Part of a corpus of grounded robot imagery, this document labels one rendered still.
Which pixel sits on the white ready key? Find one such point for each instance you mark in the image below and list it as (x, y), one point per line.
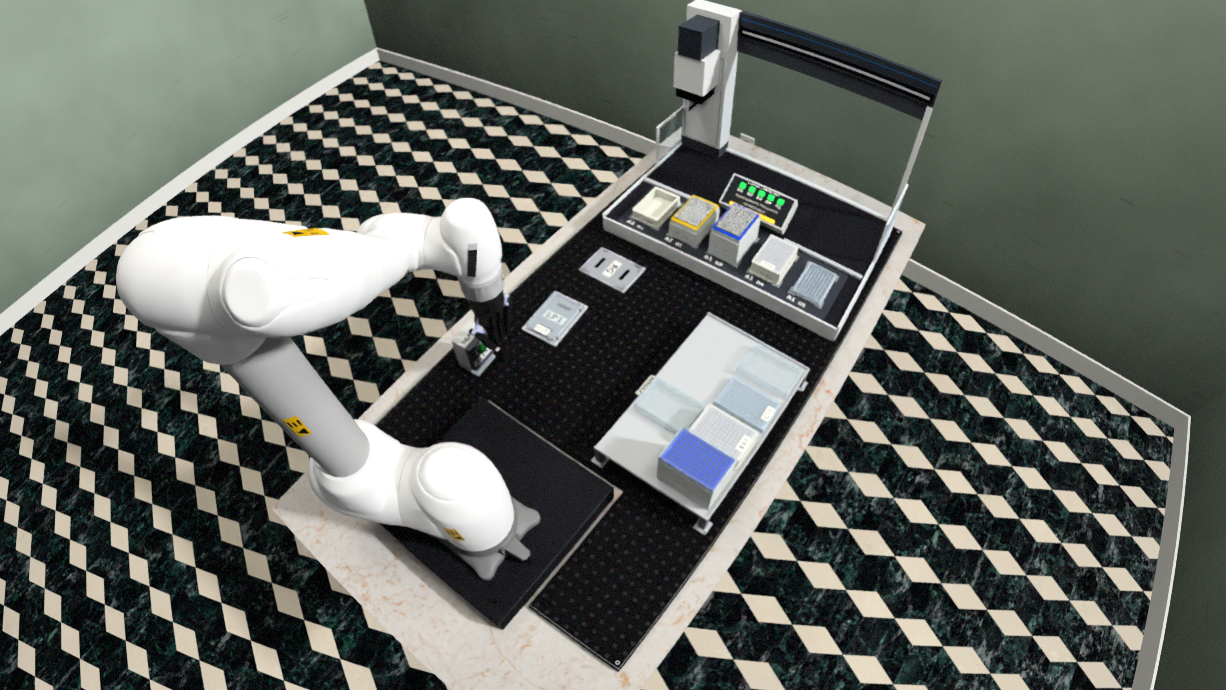
(470, 351)

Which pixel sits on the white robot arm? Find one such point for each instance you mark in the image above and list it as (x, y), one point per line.
(292, 283)

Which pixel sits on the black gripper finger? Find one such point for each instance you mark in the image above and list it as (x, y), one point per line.
(506, 321)
(493, 340)

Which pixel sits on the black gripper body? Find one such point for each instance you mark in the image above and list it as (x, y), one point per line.
(487, 308)

